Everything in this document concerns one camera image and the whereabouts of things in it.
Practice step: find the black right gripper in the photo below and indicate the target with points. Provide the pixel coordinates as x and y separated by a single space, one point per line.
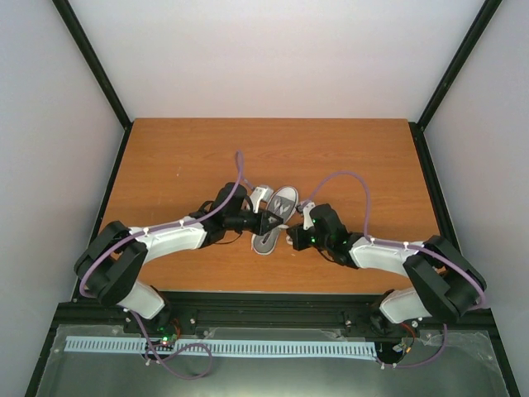
297 236

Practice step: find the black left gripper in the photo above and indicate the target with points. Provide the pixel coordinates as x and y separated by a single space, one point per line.
262 227

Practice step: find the white shoelace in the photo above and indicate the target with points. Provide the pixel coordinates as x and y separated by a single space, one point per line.
284 208

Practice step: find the grey canvas sneaker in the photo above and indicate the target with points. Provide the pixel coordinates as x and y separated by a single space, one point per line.
286 192

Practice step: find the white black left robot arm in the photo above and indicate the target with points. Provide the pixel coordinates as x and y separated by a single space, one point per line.
110 266

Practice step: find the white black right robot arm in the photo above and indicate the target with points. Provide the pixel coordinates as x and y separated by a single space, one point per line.
445 286

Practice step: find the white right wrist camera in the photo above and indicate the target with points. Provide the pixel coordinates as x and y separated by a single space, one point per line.
305 208

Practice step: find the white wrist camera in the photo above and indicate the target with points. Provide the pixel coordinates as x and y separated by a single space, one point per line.
305 208
260 194

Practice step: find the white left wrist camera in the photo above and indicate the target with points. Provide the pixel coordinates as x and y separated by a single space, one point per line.
260 194

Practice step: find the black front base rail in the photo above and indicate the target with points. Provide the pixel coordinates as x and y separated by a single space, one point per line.
349 313

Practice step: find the grey metal base plate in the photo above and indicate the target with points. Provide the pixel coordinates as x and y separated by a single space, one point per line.
452 363

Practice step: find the black right table side rail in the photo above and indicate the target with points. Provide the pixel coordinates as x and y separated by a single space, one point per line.
442 215

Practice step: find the black table side rail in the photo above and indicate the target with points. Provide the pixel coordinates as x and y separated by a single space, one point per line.
442 215
103 198

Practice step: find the light blue slotted cable duct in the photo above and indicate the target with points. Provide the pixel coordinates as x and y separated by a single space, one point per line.
224 348

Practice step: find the black aluminium frame post left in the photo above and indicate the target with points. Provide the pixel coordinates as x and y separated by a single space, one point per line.
77 32

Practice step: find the black aluminium frame post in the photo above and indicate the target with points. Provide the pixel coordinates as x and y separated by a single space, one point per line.
466 47
77 32

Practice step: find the black left table side rail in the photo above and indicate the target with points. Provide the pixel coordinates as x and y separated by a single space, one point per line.
103 198

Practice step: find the black aluminium frame post right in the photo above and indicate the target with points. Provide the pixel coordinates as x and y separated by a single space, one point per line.
466 47

